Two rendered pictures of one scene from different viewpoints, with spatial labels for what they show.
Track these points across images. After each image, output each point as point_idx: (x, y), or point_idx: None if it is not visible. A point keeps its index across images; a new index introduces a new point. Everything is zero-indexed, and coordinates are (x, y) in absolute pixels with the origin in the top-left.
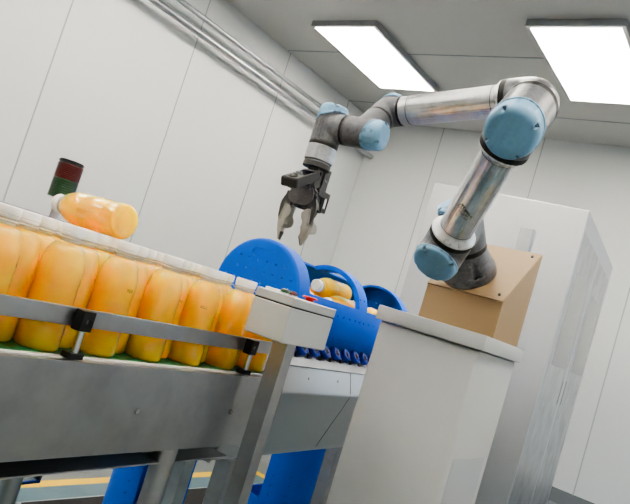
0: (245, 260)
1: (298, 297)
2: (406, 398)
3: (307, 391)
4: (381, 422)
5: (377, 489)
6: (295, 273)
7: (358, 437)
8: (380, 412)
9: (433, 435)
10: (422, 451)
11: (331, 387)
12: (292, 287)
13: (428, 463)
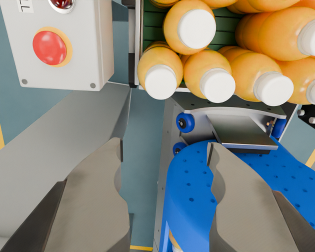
0: (311, 215)
1: (167, 185)
2: (38, 174)
3: (159, 179)
4: (69, 158)
5: (74, 130)
6: (189, 213)
7: (92, 149)
8: (70, 163)
9: (13, 155)
10: (29, 147)
11: (157, 217)
12: (182, 191)
13: (25, 142)
